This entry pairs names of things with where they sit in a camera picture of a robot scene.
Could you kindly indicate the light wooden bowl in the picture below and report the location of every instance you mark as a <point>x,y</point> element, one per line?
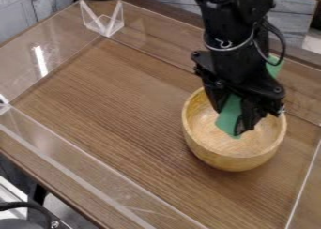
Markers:
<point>221,151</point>

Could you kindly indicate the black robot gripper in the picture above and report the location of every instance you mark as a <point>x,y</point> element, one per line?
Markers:
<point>237,72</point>

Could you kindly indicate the clear acrylic tray wall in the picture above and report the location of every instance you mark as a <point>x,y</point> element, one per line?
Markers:
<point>89,124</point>

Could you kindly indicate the green rectangular block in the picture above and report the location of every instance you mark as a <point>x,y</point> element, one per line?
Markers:
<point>229,115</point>

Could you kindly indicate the black metal table leg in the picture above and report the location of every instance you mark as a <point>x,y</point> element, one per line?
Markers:
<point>37,194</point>

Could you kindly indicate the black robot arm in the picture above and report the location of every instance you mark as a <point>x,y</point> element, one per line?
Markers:
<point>237,24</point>

